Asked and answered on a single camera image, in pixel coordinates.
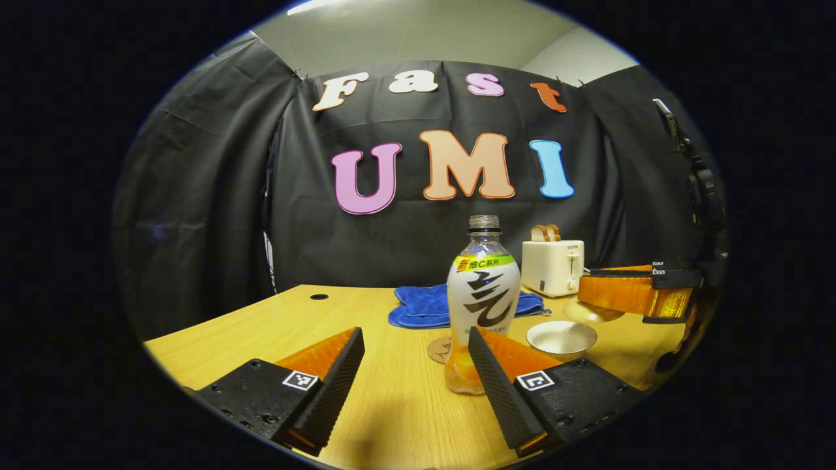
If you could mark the blue towel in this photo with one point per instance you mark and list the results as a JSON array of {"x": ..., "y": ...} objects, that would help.
[{"x": 421, "y": 307}]

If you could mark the white toaster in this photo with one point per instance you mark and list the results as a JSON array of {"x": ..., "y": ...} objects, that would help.
[{"x": 548, "y": 267}]

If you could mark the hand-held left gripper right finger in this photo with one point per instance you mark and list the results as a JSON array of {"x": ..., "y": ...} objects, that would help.
[{"x": 499, "y": 391}]

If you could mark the round brown coaster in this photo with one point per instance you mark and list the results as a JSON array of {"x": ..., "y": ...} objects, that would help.
[{"x": 439, "y": 351}]

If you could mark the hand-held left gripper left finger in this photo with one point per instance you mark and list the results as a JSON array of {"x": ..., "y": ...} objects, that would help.
[{"x": 336, "y": 385}]

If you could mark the bread slice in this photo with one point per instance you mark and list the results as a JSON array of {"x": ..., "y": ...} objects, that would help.
[
  {"x": 554, "y": 232},
  {"x": 538, "y": 234}
]

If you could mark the clear plastic water bottle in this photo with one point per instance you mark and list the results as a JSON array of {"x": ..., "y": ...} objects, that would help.
[{"x": 483, "y": 294}]

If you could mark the black backdrop cloth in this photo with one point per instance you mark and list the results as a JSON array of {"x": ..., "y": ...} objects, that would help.
[{"x": 196, "y": 196}]

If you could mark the white porcelain teacup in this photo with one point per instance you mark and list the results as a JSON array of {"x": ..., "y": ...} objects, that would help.
[{"x": 562, "y": 338}]

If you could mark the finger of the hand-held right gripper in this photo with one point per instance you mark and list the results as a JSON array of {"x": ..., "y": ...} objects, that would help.
[
  {"x": 614, "y": 294},
  {"x": 676, "y": 277}
]

